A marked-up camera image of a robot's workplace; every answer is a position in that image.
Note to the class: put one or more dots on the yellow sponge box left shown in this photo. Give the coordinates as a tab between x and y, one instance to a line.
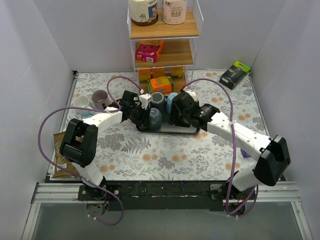
144	75

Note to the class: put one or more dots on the light blue faceted mug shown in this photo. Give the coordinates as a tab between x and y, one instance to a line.
169	101

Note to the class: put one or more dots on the pink orange sponge box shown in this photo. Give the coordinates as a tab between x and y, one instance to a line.
149	50

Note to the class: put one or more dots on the lavender purple mug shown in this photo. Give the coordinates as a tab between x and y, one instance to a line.
100	99

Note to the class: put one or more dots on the pink cotton tissue roll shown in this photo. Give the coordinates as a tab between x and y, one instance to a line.
174	11

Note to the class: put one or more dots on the floral table mat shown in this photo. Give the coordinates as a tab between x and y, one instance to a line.
125	154

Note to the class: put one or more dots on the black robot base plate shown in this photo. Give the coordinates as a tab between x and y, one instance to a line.
157	195

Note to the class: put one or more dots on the black green razor box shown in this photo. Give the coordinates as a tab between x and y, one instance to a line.
234	75

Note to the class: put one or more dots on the brown cartoon paper roll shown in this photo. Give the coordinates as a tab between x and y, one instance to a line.
143	12

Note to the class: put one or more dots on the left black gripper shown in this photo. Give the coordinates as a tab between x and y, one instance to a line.
142	117

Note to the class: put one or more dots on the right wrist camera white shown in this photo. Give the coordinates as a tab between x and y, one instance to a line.
192	94

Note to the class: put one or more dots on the black serving tray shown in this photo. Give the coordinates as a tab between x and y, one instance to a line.
171	129

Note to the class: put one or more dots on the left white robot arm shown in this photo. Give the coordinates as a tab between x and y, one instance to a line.
79	143

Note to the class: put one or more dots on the white and blue mug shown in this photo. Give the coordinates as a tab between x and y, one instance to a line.
83	102

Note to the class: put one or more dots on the orange green sponge pack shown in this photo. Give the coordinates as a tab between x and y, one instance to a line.
162	84

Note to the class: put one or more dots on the slate blue mug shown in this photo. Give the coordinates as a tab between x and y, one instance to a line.
155	119

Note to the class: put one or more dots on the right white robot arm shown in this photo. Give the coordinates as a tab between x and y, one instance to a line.
270	153

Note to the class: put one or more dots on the dark grey mug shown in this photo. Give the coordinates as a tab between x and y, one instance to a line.
158	101

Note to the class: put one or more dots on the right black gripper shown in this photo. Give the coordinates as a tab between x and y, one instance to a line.
178	110

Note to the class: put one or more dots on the white wire wooden shelf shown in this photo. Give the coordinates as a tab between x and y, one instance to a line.
180	43

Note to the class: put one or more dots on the purple white box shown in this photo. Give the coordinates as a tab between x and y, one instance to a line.
245	154

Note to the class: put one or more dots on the brown paper bag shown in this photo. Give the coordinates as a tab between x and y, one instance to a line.
61	160

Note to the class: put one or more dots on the yellow sponge box right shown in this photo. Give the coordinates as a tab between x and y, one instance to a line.
177	71

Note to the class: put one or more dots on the yellow sponge box middle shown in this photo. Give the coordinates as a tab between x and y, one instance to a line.
158	72

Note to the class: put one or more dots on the yellow sponge box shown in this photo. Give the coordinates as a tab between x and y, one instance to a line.
158	72
144	75
177	71

